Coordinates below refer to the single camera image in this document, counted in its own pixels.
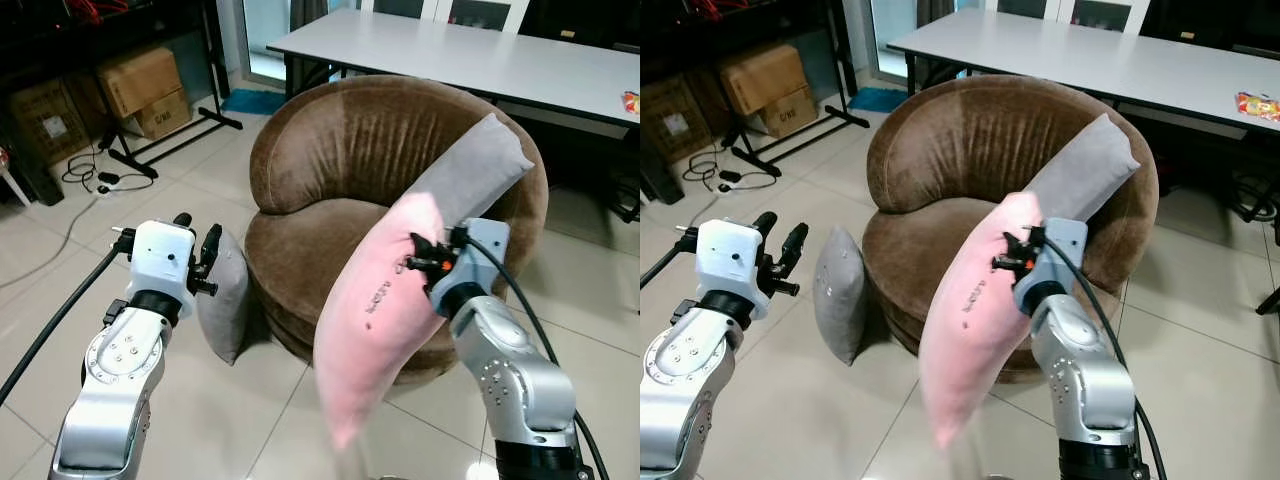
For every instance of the dark cardboard box with label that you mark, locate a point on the dark cardboard box with label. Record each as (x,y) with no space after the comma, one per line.
(675,122)
(45,125)

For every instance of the pink pillow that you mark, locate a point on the pink pillow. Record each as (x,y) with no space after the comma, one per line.
(975,340)
(370,340)

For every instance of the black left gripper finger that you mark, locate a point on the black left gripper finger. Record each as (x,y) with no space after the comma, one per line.
(182,221)
(211,244)
(793,243)
(763,224)

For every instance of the red yellow snack packet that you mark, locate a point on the red yellow snack packet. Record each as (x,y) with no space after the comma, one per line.
(1258,105)
(631,102)

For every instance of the grey pillow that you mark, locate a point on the grey pillow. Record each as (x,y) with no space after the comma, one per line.
(840,300)
(1085,170)
(470,170)
(225,300)

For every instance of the blue floor mat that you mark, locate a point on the blue floor mat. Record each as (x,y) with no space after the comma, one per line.
(878,100)
(252,101)

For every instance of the white glass-door cabinet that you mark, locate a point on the white glass-door cabinet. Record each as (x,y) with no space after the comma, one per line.
(1060,10)
(435,10)

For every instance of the black metal rack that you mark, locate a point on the black metal rack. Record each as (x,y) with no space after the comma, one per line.
(838,60)
(215,60)

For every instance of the white power strip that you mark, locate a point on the white power strip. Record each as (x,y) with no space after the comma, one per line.
(730,177)
(107,182)

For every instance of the brown round sofa chair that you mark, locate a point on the brown round sofa chair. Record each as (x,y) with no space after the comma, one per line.
(330,140)
(950,140)

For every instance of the small light cardboard box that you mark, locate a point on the small light cardboard box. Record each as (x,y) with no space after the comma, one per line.
(790,113)
(165,115)

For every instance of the long white table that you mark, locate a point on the long white table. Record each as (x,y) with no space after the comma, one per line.
(1080,55)
(450,55)

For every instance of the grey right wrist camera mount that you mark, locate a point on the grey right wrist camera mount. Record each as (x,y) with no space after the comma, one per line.
(1060,250)
(480,255)

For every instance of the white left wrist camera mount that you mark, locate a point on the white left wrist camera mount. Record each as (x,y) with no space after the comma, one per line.
(160,260)
(728,258)

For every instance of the black desk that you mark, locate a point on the black desk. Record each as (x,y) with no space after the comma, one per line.
(780,25)
(150,25)

